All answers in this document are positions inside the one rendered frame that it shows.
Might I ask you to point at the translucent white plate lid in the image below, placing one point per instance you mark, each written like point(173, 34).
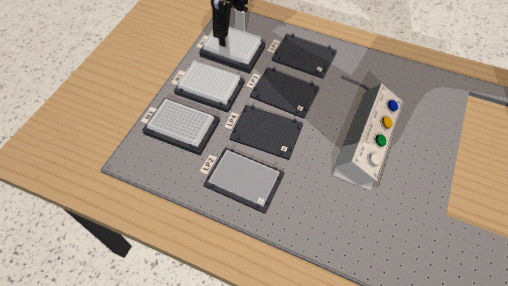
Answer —
point(242, 44)

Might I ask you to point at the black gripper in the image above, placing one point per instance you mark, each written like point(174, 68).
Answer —
point(221, 18)

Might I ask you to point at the grey button panel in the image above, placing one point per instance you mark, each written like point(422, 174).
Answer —
point(370, 134)

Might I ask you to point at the clear plastic plate lid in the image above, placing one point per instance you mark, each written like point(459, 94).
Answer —
point(209, 81)
point(244, 177)

